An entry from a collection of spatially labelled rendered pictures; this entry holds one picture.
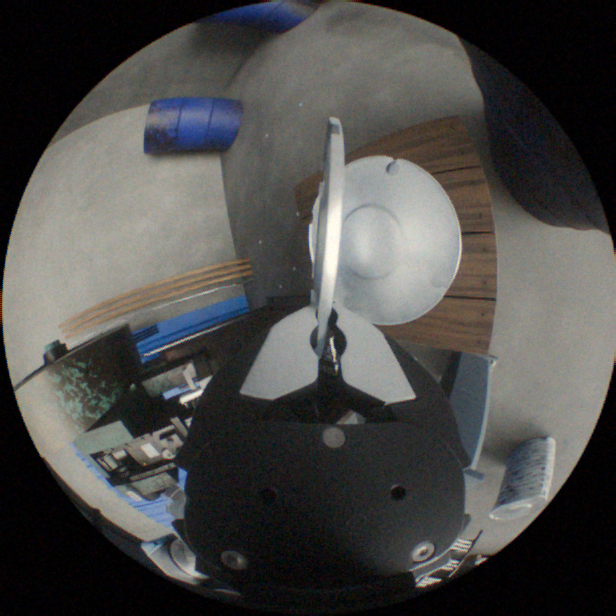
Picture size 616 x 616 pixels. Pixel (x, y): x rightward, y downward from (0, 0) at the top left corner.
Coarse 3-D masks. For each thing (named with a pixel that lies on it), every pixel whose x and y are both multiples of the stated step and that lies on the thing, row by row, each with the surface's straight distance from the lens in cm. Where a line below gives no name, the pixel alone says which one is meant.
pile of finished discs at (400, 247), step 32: (384, 160) 32; (352, 192) 34; (384, 192) 31; (416, 192) 29; (352, 224) 33; (384, 224) 30; (416, 224) 28; (448, 224) 28; (352, 256) 33; (384, 256) 30; (416, 256) 28; (448, 256) 28; (352, 288) 35; (384, 288) 31; (416, 288) 29; (384, 320) 33
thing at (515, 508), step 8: (536, 496) 99; (544, 496) 104; (504, 504) 101; (512, 504) 102; (520, 504) 104; (528, 504) 107; (536, 504) 112; (496, 512) 111; (504, 512) 112; (512, 512) 112; (520, 512) 115
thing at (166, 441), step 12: (156, 420) 92; (168, 420) 87; (156, 432) 86; (168, 432) 85; (144, 444) 92; (156, 444) 90; (168, 444) 86; (180, 444) 86; (144, 456) 97; (156, 456) 95; (168, 456) 92
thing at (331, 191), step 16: (336, 128) 17; (336, 144) 12; (336, 160) 11; (336, 176) 10; (320, 192) 35; (336, 192) 10; (320, 208) 19; (336, 208) 9; (320, 224) 18; (336, 224) 9; (320, 240) 17; (336, 240) 9; (320, 256) 17; (336, 256) 9; (320, 272) 18; (336, 272) 9; (320, 288) 10; (320, 304) 10; (320, 320) 10; (320, 336) 12; (320, 352) 14
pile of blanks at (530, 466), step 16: (528, 448) 110; (544, 448) 110; (512, 464) 110; (528, 464) 106; (544, 464) 106; (512, 480) 104; (528, 480) 101; (544, 480) 104; (512, 496) 99; (528, 496) 98
